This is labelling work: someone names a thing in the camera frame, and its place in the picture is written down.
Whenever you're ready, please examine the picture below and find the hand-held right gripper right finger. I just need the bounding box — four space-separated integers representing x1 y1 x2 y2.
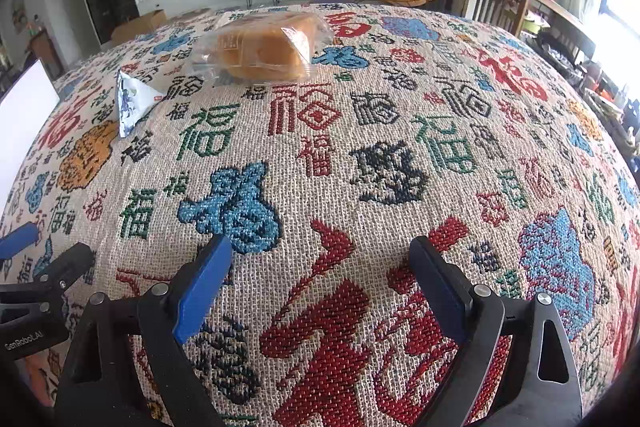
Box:
408 235 584 427

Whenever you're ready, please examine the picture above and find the cardboard box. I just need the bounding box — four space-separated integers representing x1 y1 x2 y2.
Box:
110 9 168 45

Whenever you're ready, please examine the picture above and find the silver triangular snack packet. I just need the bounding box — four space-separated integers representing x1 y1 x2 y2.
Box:
115 71 166 138

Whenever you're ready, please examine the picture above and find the wooden cabinet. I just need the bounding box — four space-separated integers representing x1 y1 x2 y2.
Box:
27 29 65 75

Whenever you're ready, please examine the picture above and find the window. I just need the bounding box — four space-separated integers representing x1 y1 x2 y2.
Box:
597 0 640 72

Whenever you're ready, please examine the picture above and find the long white box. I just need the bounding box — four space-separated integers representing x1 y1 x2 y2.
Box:
0 57 62 212

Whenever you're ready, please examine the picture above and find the black plastic bag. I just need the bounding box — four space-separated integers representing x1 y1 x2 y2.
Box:
535 29 586 68

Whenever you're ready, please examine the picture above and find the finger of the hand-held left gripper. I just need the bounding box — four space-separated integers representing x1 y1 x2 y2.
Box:
0 243 96 309
0 223 40 260

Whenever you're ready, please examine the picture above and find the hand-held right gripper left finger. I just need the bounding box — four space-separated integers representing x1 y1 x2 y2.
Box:
54 234 234 427

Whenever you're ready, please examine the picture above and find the printed woven tablecloth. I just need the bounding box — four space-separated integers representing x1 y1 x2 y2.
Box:
0 2 640 427

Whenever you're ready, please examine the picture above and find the bagged bread loaf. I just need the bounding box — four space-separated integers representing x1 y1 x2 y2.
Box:
186 9 335 84

